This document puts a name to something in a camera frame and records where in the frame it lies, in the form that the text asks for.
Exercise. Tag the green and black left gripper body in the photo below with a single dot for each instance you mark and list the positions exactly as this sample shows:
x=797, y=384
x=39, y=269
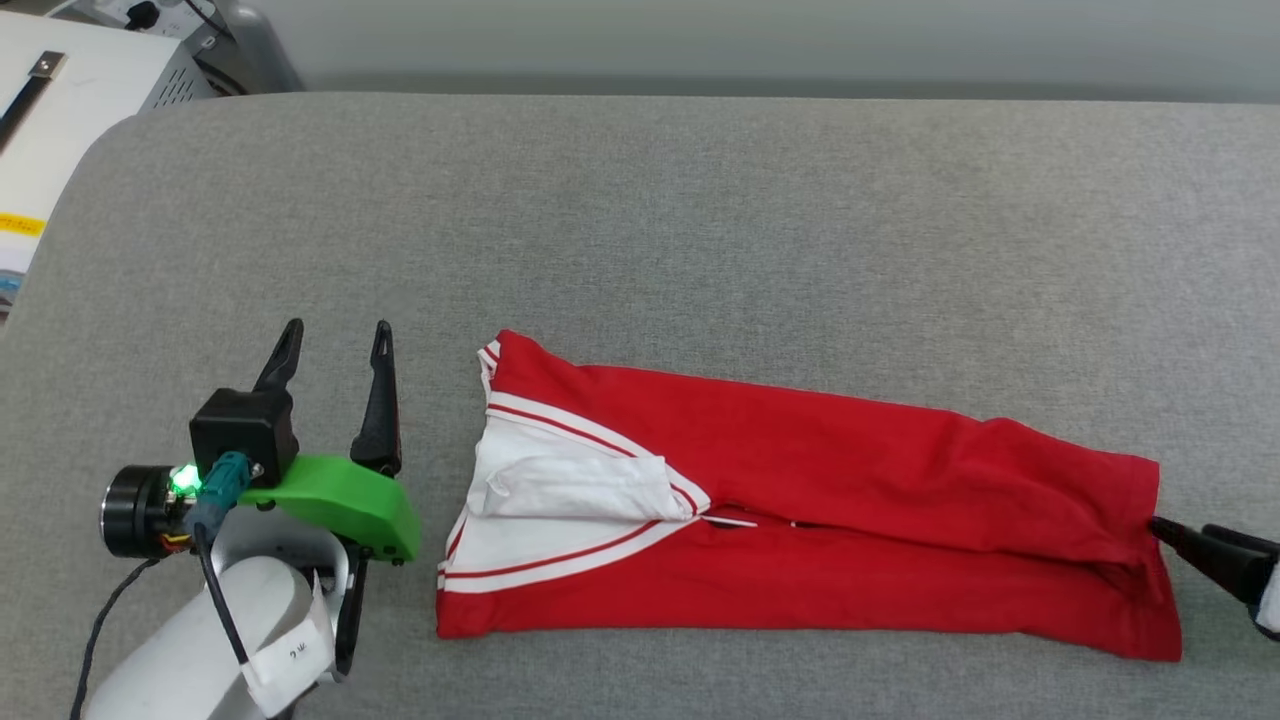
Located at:
x=340, y=495

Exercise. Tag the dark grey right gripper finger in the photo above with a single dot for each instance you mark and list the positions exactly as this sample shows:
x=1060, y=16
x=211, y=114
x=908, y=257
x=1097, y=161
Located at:
x=1220, y=565
x=1250, y=545

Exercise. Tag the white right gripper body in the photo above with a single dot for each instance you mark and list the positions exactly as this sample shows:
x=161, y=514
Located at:
x=1272, y=600

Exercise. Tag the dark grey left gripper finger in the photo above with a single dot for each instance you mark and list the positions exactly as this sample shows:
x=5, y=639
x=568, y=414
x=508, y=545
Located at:
x=378, y=430
x=280, y=365

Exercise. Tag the red and white jersey shirt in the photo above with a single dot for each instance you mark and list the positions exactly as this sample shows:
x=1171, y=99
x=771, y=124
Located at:
x=850, y=500

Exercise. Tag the white paper tag on arm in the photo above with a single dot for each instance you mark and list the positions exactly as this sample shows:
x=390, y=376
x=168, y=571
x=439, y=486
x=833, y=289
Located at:
x=290, y=655

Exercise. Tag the yellow warning label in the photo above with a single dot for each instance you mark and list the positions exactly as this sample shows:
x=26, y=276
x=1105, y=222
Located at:
x=20, y=224

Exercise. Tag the grey metal stand leg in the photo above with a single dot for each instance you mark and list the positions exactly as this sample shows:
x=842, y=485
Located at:
x=260, y=50

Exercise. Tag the white metal equipment case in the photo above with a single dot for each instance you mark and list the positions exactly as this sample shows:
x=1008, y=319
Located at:
x=90, y=110

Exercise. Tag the white power strip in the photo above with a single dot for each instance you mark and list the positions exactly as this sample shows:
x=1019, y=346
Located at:
x=165, y=15

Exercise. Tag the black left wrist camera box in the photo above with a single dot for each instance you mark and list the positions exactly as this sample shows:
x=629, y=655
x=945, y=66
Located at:
x=245, y=430

